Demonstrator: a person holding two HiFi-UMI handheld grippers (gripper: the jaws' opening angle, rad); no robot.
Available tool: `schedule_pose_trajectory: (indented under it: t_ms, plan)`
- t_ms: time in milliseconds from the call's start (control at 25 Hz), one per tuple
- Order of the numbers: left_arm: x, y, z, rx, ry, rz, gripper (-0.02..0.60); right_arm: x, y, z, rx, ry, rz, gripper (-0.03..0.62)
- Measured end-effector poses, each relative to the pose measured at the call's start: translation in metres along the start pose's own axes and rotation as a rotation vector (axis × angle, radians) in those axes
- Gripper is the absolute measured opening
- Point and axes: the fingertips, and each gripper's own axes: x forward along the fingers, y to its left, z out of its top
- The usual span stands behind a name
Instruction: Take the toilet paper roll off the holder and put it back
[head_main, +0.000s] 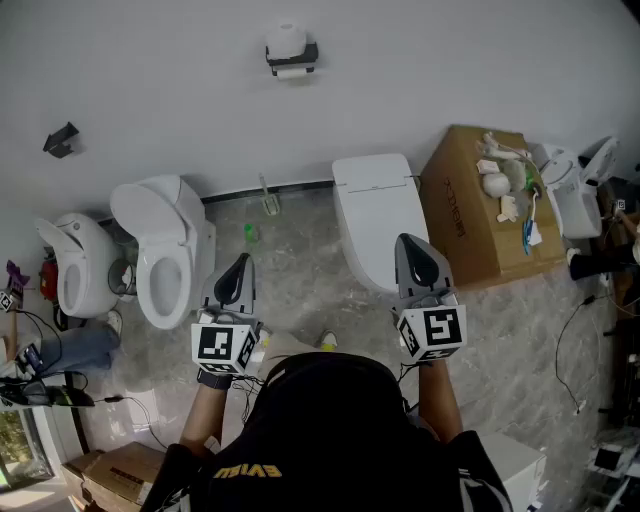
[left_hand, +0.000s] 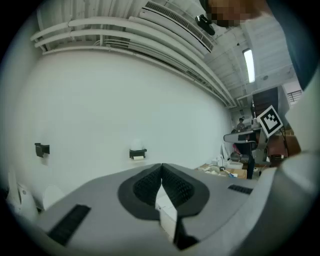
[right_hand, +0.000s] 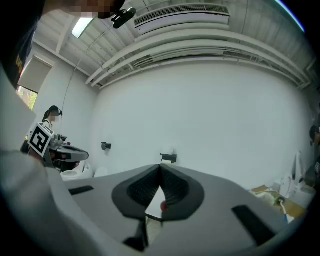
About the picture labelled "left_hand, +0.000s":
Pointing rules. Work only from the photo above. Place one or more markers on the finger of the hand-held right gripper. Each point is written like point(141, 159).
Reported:
point(232, 137)

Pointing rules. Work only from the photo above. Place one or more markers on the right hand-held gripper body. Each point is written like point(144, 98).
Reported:
point(271, 121)

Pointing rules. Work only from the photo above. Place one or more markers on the white ceiling pipe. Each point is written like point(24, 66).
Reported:
point(100, 34)
point(100, 23)
point(87, 50)

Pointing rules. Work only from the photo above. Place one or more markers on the black head camera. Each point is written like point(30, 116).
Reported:
point(206, 23)

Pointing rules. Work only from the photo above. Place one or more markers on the person's head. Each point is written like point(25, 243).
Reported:
point(232, 12)

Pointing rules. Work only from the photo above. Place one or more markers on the black paper holder with shelf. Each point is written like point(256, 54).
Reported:
point(136, 153)

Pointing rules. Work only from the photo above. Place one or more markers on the blue white toothbrush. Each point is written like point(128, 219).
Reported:
point(231, 174)

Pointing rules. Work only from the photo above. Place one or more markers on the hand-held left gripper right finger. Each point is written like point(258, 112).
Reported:
point(185, 195)

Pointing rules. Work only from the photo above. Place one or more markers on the long ceiling light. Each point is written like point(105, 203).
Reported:
point(249, 65)

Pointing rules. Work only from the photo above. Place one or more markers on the person's black t-shirt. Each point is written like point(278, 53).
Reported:
point(300, 50)

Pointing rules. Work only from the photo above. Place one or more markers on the small black wall holder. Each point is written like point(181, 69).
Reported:
point(40, 149)

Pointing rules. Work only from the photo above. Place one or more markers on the white ceiling air vent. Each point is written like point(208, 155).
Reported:
point(180, 23)

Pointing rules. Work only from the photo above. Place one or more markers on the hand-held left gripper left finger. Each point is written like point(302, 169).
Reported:
point(140, 197)

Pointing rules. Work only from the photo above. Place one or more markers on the brown cardboard box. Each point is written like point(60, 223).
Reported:
point(237, 173)

